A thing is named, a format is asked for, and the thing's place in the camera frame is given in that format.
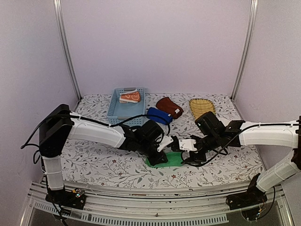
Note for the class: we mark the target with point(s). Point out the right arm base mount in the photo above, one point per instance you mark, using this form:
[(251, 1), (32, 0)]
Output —
[(251, 196)]

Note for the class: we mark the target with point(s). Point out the brown rolled towel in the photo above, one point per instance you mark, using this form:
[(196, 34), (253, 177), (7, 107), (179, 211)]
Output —
[(167, 105)]

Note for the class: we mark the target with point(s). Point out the right aluminium frame post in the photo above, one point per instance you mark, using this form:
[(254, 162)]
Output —
[(246, 48)]

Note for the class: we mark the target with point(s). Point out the green towel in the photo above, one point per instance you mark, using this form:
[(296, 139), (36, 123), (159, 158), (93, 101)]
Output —
[(174, 159)]

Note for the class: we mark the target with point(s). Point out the aluminium frame post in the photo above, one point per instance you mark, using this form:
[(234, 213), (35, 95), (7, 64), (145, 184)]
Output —
[(64, 41), (246, 48)]

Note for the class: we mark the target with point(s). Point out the blue rolled towel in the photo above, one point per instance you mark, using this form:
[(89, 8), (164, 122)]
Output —
[(159, 116)]

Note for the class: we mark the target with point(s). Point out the light blue plastic basket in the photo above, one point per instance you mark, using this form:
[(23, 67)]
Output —
[(119, 112)]

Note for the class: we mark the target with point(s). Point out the orange bunny pattern towel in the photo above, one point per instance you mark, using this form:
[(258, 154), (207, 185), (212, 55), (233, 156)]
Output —
[(130, 97)]

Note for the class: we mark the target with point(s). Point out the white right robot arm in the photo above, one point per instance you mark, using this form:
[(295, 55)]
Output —
[(223, 133)]

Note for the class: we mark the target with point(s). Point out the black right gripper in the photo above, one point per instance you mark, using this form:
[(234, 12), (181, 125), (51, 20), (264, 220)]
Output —
[(194, 159)]

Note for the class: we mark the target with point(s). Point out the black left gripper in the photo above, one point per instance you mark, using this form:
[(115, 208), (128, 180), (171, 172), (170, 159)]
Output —
[(155, 162)]

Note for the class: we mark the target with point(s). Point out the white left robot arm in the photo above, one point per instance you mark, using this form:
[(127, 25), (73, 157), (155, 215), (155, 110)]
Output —
[(62, 125)]

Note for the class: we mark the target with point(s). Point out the yellow woven bamboo tray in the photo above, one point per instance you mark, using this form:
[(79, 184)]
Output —
[(199, 106)]

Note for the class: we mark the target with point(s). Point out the aluminium front rail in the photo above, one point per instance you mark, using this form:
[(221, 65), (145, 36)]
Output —
[(198, 206)]

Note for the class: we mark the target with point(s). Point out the left aluminium frame post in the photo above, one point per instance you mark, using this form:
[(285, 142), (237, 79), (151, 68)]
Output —
[(64, 41)]

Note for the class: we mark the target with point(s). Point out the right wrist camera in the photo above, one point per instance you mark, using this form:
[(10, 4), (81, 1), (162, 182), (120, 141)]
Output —
[(184, 145)]

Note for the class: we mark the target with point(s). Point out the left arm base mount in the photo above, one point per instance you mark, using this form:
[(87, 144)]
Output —
[(74, 199)]

